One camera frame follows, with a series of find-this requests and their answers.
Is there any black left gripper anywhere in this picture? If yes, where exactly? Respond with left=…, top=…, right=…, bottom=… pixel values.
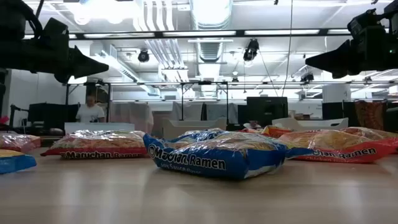
left=29, top=33, right=109, bottom=84

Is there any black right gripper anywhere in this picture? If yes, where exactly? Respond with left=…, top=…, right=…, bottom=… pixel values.
left=305, top=23, right=398, bottom=79

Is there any red Maruchan ramen packet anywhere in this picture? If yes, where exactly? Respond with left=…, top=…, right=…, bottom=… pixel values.
left=40, top=129, right=149, bottom=161
left=0, top=133, right=42, bottom=154

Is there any blue Maruchan ramen packet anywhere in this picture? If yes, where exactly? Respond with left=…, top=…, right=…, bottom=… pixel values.
left=182, top=128, right=227, bottom=141
left=0, top=149, right=37, bottom=175
left=142, top=131, right=313, bottom=180

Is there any person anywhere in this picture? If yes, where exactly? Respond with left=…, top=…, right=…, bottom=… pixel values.
left=75, top=95, right=106, bottom=123

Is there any black monitor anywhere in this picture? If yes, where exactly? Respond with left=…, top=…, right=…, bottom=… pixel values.
left=247, top=96, right=289, bottom=127
left=27, top=102, right=80, bottom=131

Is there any clear plastic bin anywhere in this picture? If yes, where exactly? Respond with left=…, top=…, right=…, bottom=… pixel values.
left=64, top=121, right=136, bottom=135

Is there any orange patterned bag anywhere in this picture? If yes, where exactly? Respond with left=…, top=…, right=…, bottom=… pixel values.
left=354, top=99, right=388, bottom=131

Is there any translucent plastic sheet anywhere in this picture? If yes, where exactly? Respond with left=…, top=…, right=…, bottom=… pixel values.
left=109, top=101, right=155, bottom=134

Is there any black overhead rig bar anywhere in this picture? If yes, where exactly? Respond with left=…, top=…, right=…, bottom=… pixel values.
left=23, top=27, right=389, bottom=40

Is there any grey plastic bin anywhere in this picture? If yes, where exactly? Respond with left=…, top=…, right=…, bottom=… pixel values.
left=161, top=117, right=228, bottom=140

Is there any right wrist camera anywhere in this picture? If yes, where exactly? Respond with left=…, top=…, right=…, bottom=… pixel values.
left=347, top=8, right=379, bottom=32

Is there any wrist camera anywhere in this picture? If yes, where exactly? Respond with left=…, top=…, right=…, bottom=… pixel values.
left=347, top=8, right=379, bottom=32
left=42, top=17, right=70, bottom=35

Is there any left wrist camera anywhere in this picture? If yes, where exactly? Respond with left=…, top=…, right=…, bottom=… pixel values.
left=42, top=17, right=70, bottom=35

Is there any white plastic bin with handles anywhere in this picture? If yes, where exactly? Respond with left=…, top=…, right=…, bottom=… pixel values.
left=272, top=117, right=349, bottom=131

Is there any black aluminium table frame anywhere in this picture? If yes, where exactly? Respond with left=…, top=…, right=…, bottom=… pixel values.
left=39, top=134, right=66, bottom=147

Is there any black background rig frame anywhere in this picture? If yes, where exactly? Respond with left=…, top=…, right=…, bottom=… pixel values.
left=63, top=80, right=230, bottom=125

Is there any silver ventilation duct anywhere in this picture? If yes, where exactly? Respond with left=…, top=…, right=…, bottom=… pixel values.
left=189, top=0, right=234, bottom=63

